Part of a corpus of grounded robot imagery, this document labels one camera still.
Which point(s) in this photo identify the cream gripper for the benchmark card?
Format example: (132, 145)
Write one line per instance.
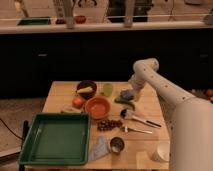
(137, 95)

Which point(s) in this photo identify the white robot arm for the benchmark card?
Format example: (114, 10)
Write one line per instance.
(191, 142)

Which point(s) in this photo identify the green plastic tray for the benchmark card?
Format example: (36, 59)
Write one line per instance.
(57, 139)

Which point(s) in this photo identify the background green tray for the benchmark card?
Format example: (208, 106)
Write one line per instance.
(34, 21)

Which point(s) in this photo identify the green pepper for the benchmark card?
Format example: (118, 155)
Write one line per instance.
(120, 100)

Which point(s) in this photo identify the light green cup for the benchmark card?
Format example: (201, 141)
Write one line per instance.
(107, 89)

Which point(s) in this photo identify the silver fork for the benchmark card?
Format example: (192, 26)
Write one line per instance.
(128, 129)

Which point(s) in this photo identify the wooden table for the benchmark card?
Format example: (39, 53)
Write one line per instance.
(139, 147)

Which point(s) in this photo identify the orange terracotta bowl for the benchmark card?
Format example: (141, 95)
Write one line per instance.
(97, 107)

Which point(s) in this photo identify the bunch of dark grapes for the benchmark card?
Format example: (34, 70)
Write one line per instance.
(107, 125)

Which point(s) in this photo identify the yellow corn cob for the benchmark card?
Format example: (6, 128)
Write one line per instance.
(85, 90)

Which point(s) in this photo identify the dark brown bowl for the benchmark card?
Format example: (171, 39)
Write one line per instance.
(87, 83)

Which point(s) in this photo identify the small metal cup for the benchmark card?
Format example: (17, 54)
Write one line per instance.
(117, 145)

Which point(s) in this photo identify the red tomato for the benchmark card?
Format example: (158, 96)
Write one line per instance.
(78, 102)

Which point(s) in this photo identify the white paper cup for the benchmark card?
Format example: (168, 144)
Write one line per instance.
(162, 152)

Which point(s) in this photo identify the blue grey cloth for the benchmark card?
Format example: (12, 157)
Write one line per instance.
(99, 149)

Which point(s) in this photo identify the pale vegetable piece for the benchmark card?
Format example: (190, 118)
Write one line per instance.
(70, 110)

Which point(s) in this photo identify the background red bowl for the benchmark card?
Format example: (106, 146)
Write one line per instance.
(80, 19)

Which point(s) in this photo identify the black handled spatula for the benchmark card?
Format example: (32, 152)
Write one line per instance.
(129, 114)

